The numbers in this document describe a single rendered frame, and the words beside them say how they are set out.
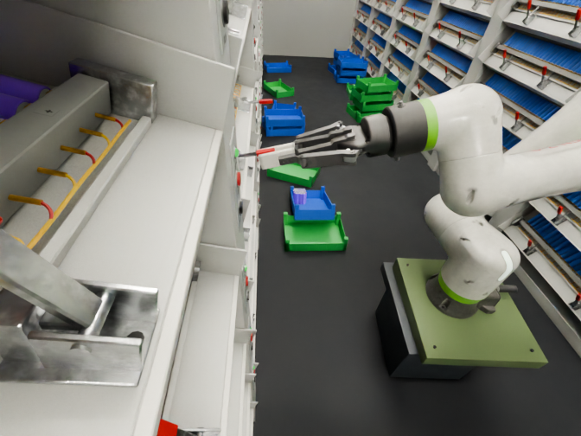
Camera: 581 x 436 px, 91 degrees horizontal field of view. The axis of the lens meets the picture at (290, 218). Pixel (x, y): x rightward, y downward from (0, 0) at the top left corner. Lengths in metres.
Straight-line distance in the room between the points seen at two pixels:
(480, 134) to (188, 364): 0.54
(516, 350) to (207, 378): 0.86
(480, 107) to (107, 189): 0.54
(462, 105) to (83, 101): 0.52
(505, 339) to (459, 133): 0.64
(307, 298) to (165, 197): 1.12
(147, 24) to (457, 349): 0.91
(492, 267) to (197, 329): 0.68
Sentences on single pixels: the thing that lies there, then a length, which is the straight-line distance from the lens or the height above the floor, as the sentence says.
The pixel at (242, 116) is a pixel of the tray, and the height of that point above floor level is 0.76.
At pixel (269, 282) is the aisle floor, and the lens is 1.29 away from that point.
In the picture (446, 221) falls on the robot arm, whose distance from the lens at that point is 0.89.
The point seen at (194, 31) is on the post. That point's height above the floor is 1.02.
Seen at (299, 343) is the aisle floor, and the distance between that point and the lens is 1.17.
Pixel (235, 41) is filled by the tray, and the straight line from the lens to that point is 0.33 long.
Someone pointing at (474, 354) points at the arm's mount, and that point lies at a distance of 0.96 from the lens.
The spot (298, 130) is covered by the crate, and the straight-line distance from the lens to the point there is 2.36.
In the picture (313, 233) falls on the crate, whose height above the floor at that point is 0.00.
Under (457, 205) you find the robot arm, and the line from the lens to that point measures 0.60.
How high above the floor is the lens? 1.06
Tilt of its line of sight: 43 degrees down
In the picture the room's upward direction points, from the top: 4 degrees clockwise
